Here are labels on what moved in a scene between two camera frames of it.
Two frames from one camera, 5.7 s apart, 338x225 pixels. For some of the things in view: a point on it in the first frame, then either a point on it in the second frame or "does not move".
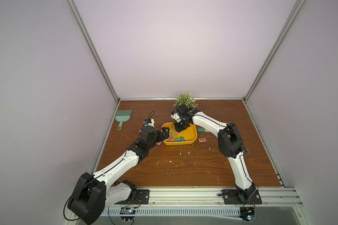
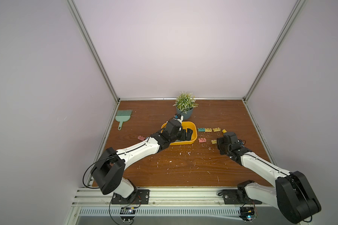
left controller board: (127, 213) does not move
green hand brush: (122, 116) does not move
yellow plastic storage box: (190, 134) does not move
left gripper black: (165, 135) -> (188, 136)
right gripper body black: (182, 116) -> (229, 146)
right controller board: (248, 213) does not move
